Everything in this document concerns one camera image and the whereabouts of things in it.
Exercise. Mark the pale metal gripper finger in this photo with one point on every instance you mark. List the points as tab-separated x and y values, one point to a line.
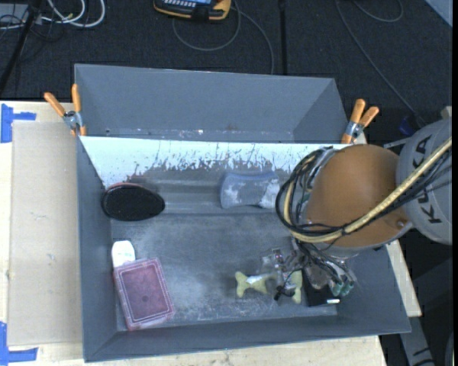
289	290
277	257

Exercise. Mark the yellow toy bone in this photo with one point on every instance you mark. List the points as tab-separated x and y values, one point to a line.
248	284

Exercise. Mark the grey metal bin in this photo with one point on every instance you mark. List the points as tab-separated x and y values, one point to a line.
213	242

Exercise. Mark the red-brown flat box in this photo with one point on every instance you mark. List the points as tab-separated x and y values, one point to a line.
143	294

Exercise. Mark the white plastic bottle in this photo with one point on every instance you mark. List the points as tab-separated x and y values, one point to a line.
122	253

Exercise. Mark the black oval brush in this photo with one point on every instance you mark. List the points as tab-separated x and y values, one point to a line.
131	203

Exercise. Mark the pale wood flat board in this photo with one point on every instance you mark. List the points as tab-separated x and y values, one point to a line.
42	223

